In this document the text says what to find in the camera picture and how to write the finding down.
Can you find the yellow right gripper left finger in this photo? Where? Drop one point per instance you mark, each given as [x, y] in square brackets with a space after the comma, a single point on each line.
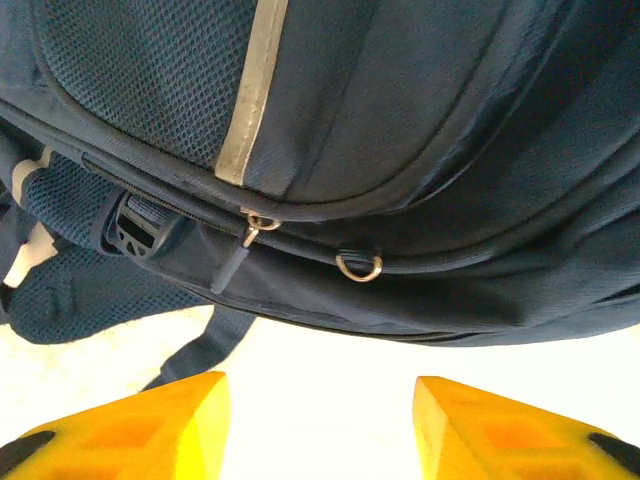
[140, 435]

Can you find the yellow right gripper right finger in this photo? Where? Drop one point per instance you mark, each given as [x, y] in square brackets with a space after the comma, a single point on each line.
[500, 440]

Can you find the navy blue backpack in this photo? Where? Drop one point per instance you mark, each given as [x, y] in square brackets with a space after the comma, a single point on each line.
[350, 125]

